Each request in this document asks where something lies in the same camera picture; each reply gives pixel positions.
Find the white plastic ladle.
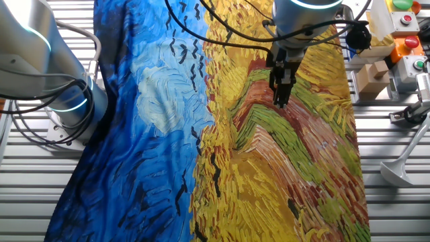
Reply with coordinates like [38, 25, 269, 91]
[380, 114, 430, 188]

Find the yellow tissue pack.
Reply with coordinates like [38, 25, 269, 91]
[349, 11, 396, 65]

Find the grey cable hose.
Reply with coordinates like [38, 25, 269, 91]
[55, 19, 103, 83]

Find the silver depth camera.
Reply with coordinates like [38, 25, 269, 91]
[415, 72, 430, 106]

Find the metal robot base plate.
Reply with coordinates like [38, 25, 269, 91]
[44, 119, 89, 153]

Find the small light wooden cube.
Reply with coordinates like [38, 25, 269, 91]
[369, 60, 390, 80]

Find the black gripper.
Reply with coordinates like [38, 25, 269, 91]
[265, 42, 307, 109]

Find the orange box with red button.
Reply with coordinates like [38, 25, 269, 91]
[388, 35, 425, 65]

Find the grey box with green button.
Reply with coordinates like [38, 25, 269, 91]
[392, 55, 429, 93]

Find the black and grey clamp mount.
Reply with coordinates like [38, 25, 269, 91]
[388, 99, 430, 125]

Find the large light wooden block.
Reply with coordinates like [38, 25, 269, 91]
[355, 63, 391, 95]

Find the Van Gogh painting print cloth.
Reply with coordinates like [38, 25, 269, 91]
[43, 0, 372, 242]

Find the white tissue sheet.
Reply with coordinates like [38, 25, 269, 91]
[368, 0, 394, 42]

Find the grey box with red button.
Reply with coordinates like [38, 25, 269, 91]
[389, 11, 421, 37]

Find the yellow box with green button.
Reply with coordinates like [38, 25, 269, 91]
[385, 0, 422, 15]

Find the wrist camera with grey bracket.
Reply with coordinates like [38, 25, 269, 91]
[332, 5, 373, 52]

